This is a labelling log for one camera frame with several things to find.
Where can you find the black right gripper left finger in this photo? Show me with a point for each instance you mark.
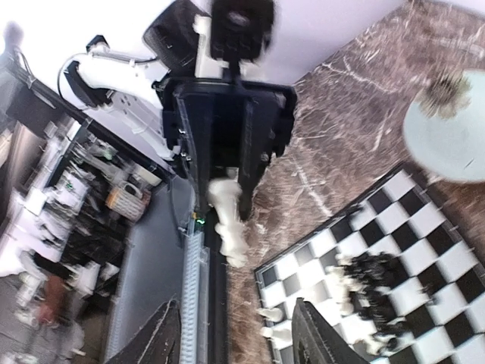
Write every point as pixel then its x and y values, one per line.
pixel 157 342

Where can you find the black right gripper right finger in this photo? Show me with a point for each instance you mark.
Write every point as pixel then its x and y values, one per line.
pixel 315 341

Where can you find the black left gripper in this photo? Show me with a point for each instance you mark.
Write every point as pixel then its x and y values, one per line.
pixel 213 123

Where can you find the white chess piece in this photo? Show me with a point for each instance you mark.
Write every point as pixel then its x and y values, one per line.
pixel 223 196

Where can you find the black grey chessboard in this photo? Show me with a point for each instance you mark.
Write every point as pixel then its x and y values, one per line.
pixel 440 290

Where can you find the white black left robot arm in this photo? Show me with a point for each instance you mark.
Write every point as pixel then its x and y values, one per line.
pixel 101 78

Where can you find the white chess pieces pile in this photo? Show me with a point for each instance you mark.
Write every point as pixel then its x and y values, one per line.
pixel 281 283

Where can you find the black chess pieces pile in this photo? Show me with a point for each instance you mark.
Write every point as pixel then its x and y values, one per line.
pixel 366 276

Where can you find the pale green flower plate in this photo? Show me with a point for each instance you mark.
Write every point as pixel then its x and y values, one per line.
pixel 443 128

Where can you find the white slotted cable duct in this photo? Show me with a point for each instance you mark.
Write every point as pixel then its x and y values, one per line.
pixel 194 304

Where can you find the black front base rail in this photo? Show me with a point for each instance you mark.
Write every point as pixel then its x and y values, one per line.
pixel 218 340

